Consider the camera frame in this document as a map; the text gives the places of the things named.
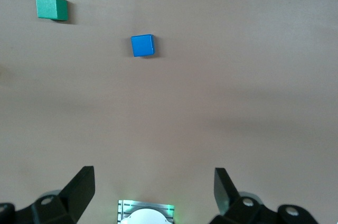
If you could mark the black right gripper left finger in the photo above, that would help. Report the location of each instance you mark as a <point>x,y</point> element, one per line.
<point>74,197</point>

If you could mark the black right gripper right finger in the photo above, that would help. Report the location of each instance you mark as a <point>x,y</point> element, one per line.
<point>237,210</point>

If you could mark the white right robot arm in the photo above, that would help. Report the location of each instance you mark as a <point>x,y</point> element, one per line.
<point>146,216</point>

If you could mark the blue wooden block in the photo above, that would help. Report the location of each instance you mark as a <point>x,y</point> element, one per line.
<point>142,45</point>

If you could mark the green wooden block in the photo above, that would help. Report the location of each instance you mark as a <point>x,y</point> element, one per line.
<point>50,7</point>

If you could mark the brown paper table cover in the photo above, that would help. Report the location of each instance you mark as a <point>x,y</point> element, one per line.
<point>211,89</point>

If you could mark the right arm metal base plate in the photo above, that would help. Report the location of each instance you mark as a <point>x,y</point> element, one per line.
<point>122,205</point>

